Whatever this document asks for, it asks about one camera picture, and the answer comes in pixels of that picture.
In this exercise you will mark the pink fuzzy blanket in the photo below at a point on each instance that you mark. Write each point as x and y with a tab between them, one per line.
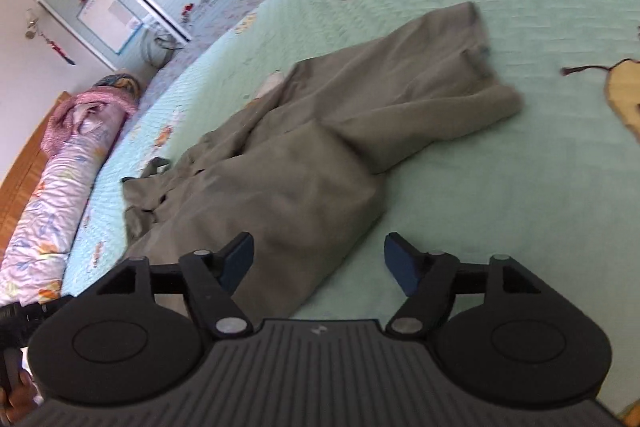
68	117

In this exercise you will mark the wooden headboard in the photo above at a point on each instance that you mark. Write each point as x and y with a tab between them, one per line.
23	178

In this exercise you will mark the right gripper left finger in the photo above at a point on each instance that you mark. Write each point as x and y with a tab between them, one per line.
211	280

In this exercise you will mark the grey t-shirt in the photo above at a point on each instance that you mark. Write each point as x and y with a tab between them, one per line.
303	168

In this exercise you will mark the person's left hand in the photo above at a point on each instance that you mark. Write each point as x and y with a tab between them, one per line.
22	401

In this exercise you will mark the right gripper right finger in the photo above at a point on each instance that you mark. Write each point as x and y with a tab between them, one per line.
427	281

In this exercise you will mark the white standing fan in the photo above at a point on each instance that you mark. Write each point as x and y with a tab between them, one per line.
158	46

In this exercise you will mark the mint quilted bee bedspread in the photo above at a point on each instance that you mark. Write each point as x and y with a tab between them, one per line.
555	186

